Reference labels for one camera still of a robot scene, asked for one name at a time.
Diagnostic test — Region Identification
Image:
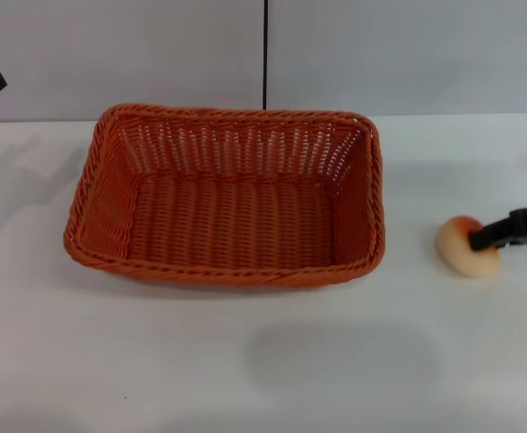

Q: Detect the peach coloured round fruit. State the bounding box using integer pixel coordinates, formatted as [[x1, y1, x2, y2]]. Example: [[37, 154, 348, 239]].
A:
[[434, 216, 503, 277]]

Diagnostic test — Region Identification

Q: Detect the orange wicker rectangular basket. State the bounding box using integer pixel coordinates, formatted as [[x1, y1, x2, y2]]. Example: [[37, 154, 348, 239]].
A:
[[62, 103, 387, 290]]

